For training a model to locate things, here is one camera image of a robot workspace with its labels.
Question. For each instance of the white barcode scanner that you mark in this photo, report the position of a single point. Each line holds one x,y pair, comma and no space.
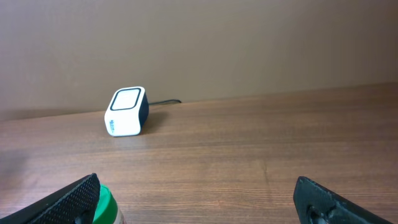
127,112

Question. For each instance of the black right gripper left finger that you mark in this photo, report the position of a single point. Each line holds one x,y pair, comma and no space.
75,203

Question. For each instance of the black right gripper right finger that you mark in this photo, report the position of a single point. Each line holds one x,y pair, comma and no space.
315,203

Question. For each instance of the green lid small jar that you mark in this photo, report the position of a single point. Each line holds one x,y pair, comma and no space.
107,211

